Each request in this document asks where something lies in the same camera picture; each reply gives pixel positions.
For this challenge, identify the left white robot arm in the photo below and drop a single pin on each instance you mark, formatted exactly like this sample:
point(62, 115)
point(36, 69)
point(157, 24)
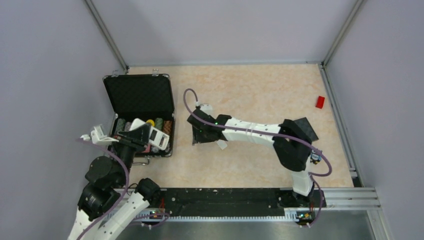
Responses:
point(102, 213)

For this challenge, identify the red toy brick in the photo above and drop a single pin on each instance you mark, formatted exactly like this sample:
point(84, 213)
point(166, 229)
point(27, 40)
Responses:
point(320, 102)

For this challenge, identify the dark grey studded baseplate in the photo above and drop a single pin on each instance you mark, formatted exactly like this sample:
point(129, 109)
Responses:
point(304, 124)

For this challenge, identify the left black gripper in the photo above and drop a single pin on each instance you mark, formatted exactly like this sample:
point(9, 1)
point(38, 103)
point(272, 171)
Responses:
point(142, 132)

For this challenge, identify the blue owl toy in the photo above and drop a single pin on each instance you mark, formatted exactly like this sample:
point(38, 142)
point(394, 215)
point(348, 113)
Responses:
point(315, 158)

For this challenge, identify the black poker chip case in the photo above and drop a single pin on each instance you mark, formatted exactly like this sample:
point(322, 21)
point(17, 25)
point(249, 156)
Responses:
point(145, 97)

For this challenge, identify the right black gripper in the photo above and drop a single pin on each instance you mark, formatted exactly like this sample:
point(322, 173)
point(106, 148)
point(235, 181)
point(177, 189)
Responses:
point(199, 139)

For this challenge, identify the white remote control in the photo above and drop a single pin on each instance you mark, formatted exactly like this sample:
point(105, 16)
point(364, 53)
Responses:
point(157, 138)

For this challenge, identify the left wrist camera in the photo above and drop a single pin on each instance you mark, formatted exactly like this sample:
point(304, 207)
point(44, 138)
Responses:
point(98, 137)

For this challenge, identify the white battery cover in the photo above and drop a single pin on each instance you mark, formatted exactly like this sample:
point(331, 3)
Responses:
point(222, 144)

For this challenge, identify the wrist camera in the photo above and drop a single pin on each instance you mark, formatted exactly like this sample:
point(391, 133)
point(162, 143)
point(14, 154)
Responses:
point(205, 107)
point(98, 137)

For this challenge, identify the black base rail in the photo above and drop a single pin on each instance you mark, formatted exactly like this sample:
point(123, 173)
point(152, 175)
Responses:
point(237, 204)

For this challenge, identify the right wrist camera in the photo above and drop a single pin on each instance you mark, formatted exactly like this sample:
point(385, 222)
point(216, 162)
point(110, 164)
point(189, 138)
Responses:
point(205, 107)

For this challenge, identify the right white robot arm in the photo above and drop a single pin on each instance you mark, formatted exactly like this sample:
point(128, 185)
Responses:
point(287, 139)

